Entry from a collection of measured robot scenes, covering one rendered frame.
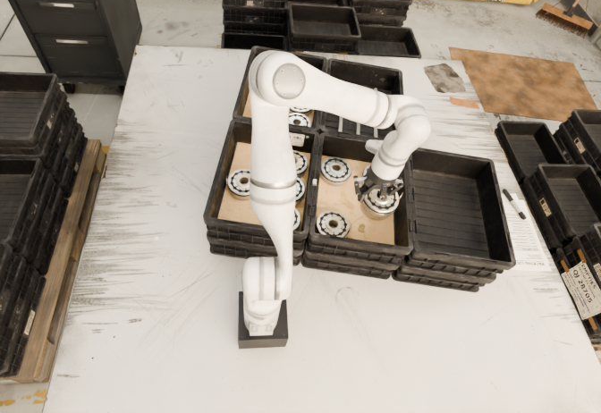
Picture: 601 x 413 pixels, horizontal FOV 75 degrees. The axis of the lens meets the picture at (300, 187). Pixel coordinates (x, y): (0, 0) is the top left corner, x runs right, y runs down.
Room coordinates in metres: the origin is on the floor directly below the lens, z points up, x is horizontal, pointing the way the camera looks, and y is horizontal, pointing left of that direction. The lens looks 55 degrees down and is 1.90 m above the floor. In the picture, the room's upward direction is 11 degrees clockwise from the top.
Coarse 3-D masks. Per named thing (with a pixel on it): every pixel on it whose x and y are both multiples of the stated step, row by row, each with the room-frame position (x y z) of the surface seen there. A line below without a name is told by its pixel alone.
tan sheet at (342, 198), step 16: (352, 160) 0.91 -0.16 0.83; (352, 176) 0.84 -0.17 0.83; (320, 192) 0.75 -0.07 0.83; (336, 192) 0.76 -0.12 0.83; (352, 192) 0.77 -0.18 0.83; (320, 208) 0.68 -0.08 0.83; (336, 208) 0.70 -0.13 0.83; (352, 208) 0.71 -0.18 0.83; (352, 224) 0.65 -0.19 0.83; (368, 224) 0.66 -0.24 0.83; (384, 224) 0.67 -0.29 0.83; (368, 240) 0.60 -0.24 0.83; (384, 240) 0.61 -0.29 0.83
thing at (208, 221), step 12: (240, 120) 0.90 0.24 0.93; (228, 132) 0.84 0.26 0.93; (300, 132) 0.90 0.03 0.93; (312, 132) 0.91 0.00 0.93; (228, 144) 0.79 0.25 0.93; (312, 156) 0.81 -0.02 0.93; (216, 168) 0.69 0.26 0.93; (312, 168) 0.76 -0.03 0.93; (216, 180) 0.65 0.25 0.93; (312, 180) 0.72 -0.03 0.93; (312, 192) 0.67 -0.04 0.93; (204, 216) 0.52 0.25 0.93; (228, 228) 0.51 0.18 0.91; (240, 228) 0.51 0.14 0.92; (252, 228) 0.51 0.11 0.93; (264, 228) 0.52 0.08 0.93
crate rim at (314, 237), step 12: (324, 132) 0.92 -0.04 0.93; (408, 168) 0.84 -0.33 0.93; (408, 180) 0.79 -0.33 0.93; (408, 192) 0.74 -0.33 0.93; (312, 204) 0.63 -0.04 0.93; (408, 204) 0.70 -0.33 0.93; (312, 216) 0.59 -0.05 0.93; (408, 216) 0.65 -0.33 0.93; (312, 228) 0.55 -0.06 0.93; (408, 228) 0.61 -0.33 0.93; (312, 240) 0.52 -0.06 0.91; (324, 240) 0.52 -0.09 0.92; (336, 240) 0.53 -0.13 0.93; (348, 240) 0.53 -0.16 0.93; (360, 240) 0.54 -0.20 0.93; (408, 240) 0.57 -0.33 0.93; (396, 252) 0.54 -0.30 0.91; (408, 252) 0.54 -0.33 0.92
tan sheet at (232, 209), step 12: (240, 144) 0.88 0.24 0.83; (240, 156) 0.83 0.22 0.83; (240, 168) 0.78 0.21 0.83; (228, 192) 0.67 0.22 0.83; (228, 204) 0.63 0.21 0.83; (240, 204) 0.64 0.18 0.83; (300, 204) 0.69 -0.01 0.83; (228, 216) 0.59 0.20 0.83; (240, 216) 0.60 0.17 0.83; (252, 216) 0.61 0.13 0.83; (300, 216) 0.64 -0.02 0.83; (300, 228) 0.60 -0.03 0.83
